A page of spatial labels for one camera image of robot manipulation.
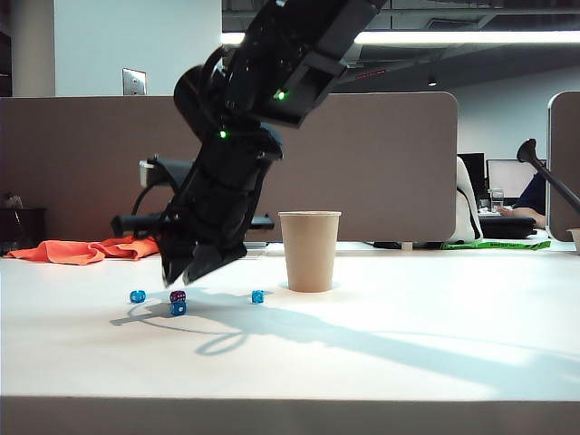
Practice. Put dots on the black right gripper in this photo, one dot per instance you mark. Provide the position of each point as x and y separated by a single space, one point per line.
222 190

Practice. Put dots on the purple die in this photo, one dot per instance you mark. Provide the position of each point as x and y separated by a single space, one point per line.
177 296

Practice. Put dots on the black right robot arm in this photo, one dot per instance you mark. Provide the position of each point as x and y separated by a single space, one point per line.
272 45

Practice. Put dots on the brown paper cup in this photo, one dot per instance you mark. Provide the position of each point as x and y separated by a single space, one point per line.
310 254

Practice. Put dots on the blue die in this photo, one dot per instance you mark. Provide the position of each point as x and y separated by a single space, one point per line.
258 296
137 296
178 310

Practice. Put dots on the orange cloth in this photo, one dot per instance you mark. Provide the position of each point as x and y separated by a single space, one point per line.
68 251

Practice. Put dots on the black box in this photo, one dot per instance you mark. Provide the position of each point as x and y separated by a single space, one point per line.
22 229

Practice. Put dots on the wide brown desk divider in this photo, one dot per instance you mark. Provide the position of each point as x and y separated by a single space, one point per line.
362 172

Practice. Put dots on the black flat device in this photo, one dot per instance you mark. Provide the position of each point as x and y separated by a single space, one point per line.
387 245

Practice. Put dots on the red ceiling sign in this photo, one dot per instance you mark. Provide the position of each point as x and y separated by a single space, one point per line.
371 74

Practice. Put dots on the dark desktop computer monitor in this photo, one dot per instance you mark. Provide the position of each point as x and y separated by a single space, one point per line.
476 174

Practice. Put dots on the small ceiling spotlight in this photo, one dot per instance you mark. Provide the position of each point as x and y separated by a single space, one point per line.
432 82

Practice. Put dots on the clear drinking glass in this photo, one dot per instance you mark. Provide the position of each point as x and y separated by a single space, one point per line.
496 201

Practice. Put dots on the black zip case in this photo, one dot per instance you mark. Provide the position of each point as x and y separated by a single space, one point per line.
507 227

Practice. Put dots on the wide desktop computer monitor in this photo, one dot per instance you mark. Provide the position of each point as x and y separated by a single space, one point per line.
507 176

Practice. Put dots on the long ceiling light strip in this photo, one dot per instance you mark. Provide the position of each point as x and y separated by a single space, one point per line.
453 37

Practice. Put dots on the seated person in blue shirt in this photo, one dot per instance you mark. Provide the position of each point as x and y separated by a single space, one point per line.
532 195

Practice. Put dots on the black stand rod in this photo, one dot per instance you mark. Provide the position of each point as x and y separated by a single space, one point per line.
528 151

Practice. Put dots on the narrow brown desk divider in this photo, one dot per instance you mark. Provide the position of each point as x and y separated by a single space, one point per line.
564 172

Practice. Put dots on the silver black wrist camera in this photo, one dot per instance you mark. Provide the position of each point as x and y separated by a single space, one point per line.
149 172

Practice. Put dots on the metal wall outlet plate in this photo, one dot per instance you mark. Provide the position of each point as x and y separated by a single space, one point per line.
134 81

